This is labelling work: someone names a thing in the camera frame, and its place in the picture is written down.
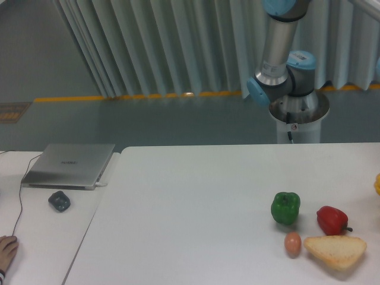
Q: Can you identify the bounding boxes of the person's bare hand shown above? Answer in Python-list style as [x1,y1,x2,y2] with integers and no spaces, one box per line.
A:
[0,236,19,273]

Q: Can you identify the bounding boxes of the yellow bell pepper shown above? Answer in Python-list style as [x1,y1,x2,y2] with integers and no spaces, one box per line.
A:
[373,174,380,195]

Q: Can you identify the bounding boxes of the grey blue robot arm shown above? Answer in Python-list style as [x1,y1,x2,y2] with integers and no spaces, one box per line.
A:
[247,1,379,106]

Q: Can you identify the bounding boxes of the green bell pepper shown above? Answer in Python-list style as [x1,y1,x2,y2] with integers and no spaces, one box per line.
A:
[271,192,300,226]

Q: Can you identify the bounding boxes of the red bell pepper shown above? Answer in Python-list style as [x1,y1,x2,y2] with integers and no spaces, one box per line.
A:
[316,205,353,236]

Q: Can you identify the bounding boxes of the striped sleeve cuff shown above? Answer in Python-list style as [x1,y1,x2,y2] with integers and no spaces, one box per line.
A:
[0,270,5,285]

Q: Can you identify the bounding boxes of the small black plastic tray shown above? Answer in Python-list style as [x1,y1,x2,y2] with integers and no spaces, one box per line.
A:
[48,191,71,213]

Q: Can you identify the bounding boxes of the silver closed laptop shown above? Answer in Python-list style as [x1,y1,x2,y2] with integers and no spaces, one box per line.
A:
[22,144,115,191]

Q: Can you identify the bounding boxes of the white pleated curtain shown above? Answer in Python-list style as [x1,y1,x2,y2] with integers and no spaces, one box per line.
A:
[55,1,379,98]

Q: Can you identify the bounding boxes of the brown egg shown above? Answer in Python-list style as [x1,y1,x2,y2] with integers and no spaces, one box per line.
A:
[284,232,302,256]

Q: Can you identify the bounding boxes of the slice of toasted bread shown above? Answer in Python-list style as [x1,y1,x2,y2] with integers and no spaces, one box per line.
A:
[303,236,367,271]

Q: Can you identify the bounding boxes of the thin black mouse cable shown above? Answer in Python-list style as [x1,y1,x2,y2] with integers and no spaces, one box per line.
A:
[0,150,44,236]

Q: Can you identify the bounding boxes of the black pedestal cable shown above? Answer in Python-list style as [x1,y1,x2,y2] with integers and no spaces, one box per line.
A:
[286,112,295,144]

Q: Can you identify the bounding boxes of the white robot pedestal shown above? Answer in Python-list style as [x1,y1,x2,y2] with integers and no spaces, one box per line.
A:
[269,91,330,144]

